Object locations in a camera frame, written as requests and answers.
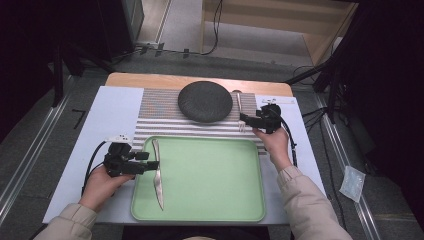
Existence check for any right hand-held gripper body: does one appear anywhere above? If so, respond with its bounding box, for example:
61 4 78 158
254 97 296 135

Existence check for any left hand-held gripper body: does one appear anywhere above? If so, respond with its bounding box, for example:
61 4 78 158
103 134 148 178

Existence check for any silver table knife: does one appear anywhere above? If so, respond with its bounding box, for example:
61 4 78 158
151 138 165 212

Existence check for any dark grey round plate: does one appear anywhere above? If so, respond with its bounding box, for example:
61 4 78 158
177 80 234 124

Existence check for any light green tray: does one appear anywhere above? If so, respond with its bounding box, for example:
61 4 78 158
130 135 267 223

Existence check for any person's right hand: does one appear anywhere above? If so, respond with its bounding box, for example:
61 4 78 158
251 126 294 173

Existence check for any person's left hand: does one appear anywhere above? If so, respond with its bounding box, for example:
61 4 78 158
78 165 135 213

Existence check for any striped placemat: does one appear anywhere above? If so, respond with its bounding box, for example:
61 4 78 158
131 87 268 157

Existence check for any pale blue table sheet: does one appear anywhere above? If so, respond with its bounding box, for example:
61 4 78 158
42 85 327 225

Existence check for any black tripod stand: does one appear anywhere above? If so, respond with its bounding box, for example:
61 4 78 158
284 33 355 125

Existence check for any wooden shelf unit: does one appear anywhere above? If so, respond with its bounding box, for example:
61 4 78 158
199 0 360 66

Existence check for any clear plastic bag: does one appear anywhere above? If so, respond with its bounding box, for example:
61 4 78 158
339 165 367 204

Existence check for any black metal stand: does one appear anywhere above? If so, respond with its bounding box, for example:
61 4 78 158
49 33 116 108

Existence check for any white power strip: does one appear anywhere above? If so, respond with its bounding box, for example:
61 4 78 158
135 40 160 50

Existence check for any dark cabinet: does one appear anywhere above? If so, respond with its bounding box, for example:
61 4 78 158
96 0 145 63

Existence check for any left hand-held gripper black cable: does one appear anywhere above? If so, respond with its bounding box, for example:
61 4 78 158
81 141 108 198

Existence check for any hand-held gripper black cable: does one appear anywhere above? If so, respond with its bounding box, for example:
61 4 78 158
273 108 299 168
81 141 108 198

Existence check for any right hand-held gripper black cable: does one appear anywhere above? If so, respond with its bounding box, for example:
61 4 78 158
273 108 299 168

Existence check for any black floor cable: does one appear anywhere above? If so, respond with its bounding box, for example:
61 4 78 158
292 64 348 224

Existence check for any metal floor rail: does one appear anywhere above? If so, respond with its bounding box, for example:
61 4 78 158
0 76 76 218
314 93 382 240

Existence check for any black hanging cable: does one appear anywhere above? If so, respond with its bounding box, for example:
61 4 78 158
200 0 224 56

